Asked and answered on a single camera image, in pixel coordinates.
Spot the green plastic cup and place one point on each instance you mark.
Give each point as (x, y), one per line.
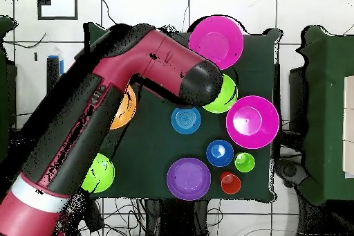
(244, 162)

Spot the orange plastic bowl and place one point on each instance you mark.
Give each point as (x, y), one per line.
(125, 114)

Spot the dark blue plastic bowl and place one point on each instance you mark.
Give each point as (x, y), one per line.
(220, 153)

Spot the black pedestal leg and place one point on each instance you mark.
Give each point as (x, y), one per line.
(291, 172)

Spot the orange plastic cup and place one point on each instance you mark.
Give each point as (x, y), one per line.
(230, 183)

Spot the black upright post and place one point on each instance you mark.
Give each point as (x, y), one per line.
(52, 72)

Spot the pink plastic bowl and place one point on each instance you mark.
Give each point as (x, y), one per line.
(221, 39)
(252, 122)

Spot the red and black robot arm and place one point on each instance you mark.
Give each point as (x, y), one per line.
(155, 58)

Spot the black power adapter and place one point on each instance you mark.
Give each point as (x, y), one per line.
(95, 219)

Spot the green cloth side table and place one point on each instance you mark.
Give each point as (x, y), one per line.
(323, 108)
(3, 94)

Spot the beige boxes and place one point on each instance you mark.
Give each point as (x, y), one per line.
(349, 125)

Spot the light blue plastic bowl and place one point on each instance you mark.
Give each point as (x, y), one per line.
(185, 120)

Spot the green plastic bowl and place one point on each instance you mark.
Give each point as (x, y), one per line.
(102, 175)
(228, 97)

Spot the dark green table cloth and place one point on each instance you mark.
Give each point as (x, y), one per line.
(166, 150)

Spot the purple plastic bowl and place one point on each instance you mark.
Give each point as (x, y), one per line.
(188, 179)

